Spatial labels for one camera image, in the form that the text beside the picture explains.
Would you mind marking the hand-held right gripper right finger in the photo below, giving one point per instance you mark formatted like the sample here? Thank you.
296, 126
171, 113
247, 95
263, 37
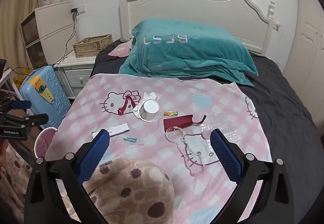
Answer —
225, 155

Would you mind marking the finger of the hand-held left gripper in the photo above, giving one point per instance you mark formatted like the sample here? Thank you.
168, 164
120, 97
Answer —
38, 119
21, 104

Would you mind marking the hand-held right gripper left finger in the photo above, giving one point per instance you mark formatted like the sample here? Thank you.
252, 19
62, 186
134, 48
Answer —
93, 155

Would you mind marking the white trash bin pink bag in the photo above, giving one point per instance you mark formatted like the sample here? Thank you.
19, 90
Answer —
44, 140

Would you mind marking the white plastic tub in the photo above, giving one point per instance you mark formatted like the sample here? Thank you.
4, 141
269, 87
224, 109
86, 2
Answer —
149, 110

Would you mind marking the yellow plastic bag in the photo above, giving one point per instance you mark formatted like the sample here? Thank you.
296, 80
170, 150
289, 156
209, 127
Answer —
19, 81

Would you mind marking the light blue hard suitcase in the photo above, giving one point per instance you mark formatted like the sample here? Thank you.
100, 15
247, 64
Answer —
58, 107

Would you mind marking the yellow suitcase tag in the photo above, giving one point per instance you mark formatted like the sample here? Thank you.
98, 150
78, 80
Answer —
41, 87

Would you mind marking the clear plastic wrap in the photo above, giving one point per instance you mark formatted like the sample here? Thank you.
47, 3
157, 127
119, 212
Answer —
222, 125

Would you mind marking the white paper box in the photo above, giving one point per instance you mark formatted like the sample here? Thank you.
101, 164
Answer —
114, 130

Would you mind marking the green and white sachet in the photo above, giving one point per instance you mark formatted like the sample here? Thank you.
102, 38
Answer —
131, 140

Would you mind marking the brown spotted plush cloth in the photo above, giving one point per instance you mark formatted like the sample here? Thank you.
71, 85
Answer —
131, 188
15, 176

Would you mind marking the clear plastic blister packaging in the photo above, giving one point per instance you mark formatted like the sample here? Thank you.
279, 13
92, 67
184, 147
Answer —
174, 134

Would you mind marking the dark red cardboard piece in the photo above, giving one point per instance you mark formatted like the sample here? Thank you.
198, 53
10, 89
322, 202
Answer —
177, 122

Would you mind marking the white nightstand with drawers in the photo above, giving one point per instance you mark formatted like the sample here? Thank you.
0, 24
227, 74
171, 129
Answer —
76, 72

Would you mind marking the dark red ribbon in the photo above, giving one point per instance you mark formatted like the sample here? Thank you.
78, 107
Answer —
126, 105

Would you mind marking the pink checked cartoon blanket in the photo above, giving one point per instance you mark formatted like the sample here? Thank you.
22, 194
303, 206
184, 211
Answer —
157, 153

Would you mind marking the yellow candy wrapper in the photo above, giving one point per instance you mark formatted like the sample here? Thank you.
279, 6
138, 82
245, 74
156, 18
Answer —
171, 113

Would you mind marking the dark garment on bed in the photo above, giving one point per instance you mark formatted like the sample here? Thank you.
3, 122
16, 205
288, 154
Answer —
283, 102

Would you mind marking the white crumpled tissue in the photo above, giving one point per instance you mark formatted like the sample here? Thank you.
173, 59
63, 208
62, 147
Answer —
151, 96

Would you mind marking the white drawer cabinet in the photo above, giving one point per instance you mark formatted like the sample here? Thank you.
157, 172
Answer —
53, 26

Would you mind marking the beige folding crate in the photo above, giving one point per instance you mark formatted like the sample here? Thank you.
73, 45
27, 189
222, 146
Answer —
91, 47

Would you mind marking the pink pillow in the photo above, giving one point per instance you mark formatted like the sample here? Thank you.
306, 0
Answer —
119, 50

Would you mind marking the teal blanket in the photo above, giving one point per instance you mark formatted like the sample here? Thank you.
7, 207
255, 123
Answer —
187, 54

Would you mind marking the white wardrobe door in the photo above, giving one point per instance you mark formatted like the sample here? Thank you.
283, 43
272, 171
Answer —
308, 44

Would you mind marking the white carved bed headboard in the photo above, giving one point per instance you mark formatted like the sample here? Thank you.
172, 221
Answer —
192, 4

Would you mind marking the white wall socket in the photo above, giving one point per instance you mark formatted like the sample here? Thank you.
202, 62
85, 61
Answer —
81, 9

